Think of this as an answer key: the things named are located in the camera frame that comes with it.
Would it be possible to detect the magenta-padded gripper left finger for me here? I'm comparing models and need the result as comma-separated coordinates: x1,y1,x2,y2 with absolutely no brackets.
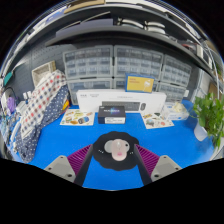
44,143,95,187

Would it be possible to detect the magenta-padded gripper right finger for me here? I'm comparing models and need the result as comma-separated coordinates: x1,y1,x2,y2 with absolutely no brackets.
133,143,183,186

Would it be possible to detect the pink computer mouse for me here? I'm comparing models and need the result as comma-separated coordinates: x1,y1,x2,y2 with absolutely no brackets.
103,138,129,162

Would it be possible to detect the black fuzzy mouse pad with eyes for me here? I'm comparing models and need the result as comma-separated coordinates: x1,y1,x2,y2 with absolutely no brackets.
89,130,141,172

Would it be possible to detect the navy polka-dot cloth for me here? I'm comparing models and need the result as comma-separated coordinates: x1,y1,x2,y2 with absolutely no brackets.
14,83,70,164

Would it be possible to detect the colourful sticker sheet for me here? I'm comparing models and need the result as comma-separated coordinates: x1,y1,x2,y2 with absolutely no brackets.
140,111,175,130
59,108,96,127

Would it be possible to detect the small white box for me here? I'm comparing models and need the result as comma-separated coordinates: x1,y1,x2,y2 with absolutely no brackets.
163,100,191,121

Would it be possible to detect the green potted plant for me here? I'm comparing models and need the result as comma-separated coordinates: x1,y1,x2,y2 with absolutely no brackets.
191,92,224,149

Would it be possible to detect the small black box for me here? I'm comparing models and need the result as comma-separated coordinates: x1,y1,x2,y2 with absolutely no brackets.
97,105,127,125

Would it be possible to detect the red blue checkered cloth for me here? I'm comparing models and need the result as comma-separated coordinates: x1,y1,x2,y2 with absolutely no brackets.
19,69,68,141

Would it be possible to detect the long white keyboard box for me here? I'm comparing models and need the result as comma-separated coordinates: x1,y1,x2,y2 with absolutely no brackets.
76,88,168,114

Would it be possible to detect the purple soft toy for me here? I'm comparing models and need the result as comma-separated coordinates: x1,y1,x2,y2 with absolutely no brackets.
5,96,18,114

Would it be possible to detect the yellow and blue box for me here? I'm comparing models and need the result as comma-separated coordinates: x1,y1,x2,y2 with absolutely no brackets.
124,73,156,93

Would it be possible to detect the white woven basket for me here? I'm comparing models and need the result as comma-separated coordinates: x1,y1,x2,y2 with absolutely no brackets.
31,60,57,86

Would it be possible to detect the teal tool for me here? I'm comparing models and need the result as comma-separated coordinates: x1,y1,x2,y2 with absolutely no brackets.
2,70,14,86

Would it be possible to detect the dark wall shelf unit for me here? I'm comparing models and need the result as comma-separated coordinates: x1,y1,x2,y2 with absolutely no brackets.
1,0,223,78

